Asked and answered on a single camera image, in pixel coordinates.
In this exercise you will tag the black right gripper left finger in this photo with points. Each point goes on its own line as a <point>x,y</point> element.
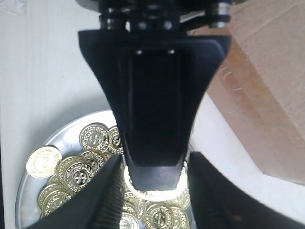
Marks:
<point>96,206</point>

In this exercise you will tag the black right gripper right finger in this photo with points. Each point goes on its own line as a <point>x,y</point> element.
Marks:
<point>154,82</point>

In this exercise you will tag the gold coin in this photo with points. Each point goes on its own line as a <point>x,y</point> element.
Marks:
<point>128,221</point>
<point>95,136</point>
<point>158,215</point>
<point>42,162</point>
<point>52,197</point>
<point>115,142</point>
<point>157,196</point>
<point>74,173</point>

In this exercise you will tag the brown cardboard box with slot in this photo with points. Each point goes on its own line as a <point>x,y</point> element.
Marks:
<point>260,88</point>

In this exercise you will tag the round silver metal plate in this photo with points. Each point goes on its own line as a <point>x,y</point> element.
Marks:
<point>66,140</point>

